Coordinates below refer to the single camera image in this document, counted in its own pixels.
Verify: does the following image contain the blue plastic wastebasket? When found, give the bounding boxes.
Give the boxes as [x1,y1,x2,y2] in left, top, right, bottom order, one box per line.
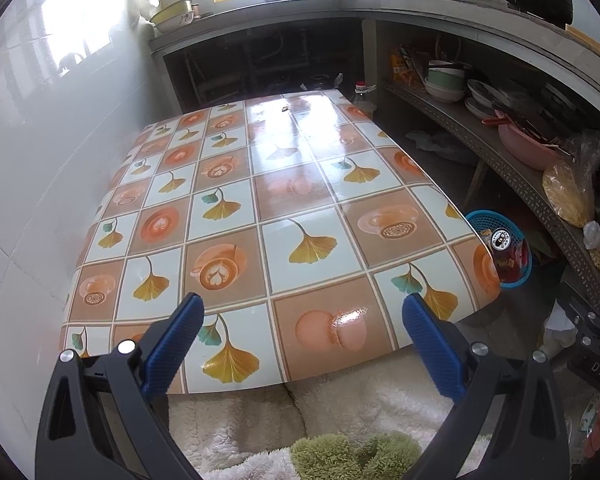
[464,209,534,289]

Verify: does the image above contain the grey concrete kitchen counter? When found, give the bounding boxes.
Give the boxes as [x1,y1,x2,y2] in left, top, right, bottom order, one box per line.
[147,0,600,127]

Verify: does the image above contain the cooking oil bottle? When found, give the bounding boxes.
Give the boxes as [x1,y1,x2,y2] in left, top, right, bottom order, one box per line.
[352,80,379,122]

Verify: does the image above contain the wooden cutting board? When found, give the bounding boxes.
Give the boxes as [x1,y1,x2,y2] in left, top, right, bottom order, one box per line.
[564,24,600,69]

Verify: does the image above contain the stack of white plates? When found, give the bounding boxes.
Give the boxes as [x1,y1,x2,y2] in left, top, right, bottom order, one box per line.
[464,78,507,119]

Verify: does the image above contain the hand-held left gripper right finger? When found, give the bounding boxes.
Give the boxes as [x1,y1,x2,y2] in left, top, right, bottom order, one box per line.
[401,292,571,480]

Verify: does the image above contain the cream enamel basin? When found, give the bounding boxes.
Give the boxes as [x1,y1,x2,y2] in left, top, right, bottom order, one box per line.
[149,0,197,25]

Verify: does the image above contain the white cloth on floor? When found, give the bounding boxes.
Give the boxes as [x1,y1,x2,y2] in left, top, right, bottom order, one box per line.
[404,128,477,162]

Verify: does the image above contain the grey drain pipes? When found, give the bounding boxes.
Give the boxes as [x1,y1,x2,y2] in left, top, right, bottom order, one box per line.
[179,29,332,87]

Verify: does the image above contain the stack of bowls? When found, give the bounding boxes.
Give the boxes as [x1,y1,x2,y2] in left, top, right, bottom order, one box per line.
[423,59,469,104]

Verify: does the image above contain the orange snack packets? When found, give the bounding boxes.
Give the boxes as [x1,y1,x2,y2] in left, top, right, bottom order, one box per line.
[389,44,429,92]

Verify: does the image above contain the perforated metal shelf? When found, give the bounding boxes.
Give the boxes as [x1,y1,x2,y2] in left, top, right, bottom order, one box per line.
[382,79,600,319]

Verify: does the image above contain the bag of yellow food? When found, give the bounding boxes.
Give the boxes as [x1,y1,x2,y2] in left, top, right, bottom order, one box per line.
[542,159,597,229]

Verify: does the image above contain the white floral enamel basin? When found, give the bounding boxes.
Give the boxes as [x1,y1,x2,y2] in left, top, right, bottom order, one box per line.
[154,10,199,34]

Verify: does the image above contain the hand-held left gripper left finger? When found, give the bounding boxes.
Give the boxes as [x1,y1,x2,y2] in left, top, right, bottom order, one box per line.
[35,292,206,480]

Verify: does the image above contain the white fluffy blanket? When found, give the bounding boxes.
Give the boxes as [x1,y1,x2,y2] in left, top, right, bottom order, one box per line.
[167,349,497,480]

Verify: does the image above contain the pink plastic basin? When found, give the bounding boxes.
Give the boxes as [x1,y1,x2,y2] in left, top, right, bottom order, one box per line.
[496,119,564,172]

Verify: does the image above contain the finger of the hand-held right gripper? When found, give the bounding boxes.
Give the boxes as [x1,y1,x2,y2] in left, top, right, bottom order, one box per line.
[554,281,600,347]

